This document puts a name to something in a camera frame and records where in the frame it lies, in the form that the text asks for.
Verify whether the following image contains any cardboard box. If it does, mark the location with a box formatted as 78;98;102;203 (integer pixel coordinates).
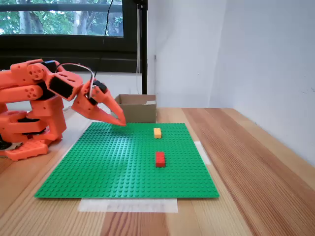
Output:
114;94;158;123

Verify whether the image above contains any green lego baseplate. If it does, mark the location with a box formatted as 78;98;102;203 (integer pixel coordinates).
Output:
34;122;220;199

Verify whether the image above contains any red lego block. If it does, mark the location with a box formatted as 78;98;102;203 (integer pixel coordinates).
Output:
155;151;166;168

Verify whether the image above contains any wide white tape strip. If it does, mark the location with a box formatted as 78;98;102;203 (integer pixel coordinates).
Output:
78;198;178;213

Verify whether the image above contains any black window frame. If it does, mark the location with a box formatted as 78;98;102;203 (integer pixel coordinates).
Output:
0;0;148;73

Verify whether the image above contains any black hanging cable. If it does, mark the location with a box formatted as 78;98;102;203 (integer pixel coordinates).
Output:
94;0;114;79

